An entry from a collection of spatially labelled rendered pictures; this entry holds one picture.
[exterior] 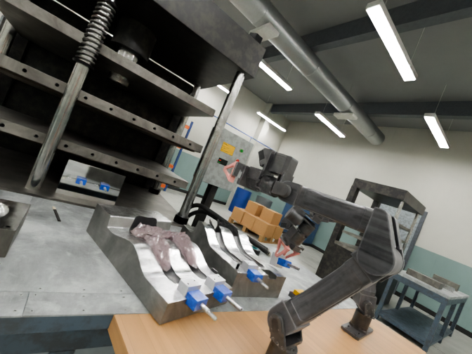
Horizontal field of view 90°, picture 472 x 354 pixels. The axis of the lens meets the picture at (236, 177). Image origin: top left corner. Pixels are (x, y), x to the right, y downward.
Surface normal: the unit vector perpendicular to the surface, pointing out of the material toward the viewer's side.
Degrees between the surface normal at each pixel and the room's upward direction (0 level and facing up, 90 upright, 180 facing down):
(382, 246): 90
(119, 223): 80
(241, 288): 90
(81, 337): 90
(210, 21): 90
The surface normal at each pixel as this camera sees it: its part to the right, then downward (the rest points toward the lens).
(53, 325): 0.53, 0.22
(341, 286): -0.69, -0.21
